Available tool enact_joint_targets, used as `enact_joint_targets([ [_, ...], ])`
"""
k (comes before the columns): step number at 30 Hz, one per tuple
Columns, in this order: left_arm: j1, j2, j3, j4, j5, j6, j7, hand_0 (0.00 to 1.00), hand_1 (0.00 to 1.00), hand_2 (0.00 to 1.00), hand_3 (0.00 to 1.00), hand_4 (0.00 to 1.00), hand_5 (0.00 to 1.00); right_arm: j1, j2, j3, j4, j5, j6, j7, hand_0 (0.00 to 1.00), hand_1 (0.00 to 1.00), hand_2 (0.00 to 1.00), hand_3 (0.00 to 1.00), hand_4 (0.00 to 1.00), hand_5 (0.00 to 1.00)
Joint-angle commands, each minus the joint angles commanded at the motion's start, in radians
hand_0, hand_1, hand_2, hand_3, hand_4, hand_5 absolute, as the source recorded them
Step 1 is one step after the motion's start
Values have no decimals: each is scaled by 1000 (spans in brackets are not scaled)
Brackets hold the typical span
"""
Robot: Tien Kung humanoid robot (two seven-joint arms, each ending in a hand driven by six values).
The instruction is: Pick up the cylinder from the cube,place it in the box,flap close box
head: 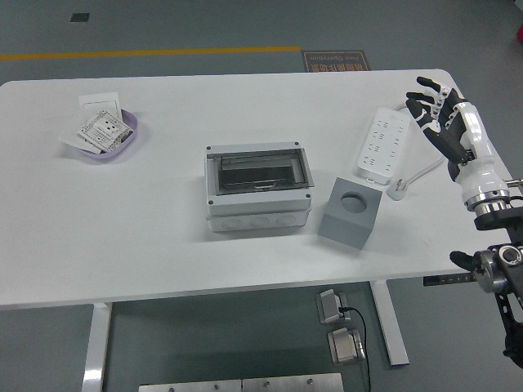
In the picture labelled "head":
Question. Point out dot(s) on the silver foot pedal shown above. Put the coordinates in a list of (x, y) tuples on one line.
[(329, 306), (345, 347)]

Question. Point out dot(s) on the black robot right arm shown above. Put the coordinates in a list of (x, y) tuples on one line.
[(498, 265)]

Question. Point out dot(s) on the white table leg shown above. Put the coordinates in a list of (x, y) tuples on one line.
[(390, 326), (96, 347)]

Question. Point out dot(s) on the transparent grey box lid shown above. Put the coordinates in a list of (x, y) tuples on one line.
[(261, 171)]

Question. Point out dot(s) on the dark square floor hatch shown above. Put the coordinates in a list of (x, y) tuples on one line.
[(79, 17)]

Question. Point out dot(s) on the black table control panel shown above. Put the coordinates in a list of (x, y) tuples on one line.
[(445, 280)]

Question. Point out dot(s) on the plain white switch plate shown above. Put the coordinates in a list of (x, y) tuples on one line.
[(98, 103)]

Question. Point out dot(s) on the red object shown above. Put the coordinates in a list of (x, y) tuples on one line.
[(519, 33)]

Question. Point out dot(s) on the brown floor sign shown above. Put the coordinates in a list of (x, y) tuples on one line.
[(335, 61)]

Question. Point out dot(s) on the white flat cover plate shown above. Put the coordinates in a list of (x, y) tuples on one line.
[(70, 139)]

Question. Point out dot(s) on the white socket panel with print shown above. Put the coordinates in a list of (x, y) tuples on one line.
[(105, 130)]

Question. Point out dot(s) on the grey cube with round hole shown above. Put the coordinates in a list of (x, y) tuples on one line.
[(345, 220)]

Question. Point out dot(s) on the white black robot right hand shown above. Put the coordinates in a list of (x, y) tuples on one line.
[(478, 175)]

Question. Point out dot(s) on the white power strip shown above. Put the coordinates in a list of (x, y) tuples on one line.
[(380, 139)]

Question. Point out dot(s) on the grey metal base plate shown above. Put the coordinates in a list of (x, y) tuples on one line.
[(292, 384), (188, 387)]

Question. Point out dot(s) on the grey plastic junction box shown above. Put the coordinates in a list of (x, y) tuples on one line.
[(257, 212)]

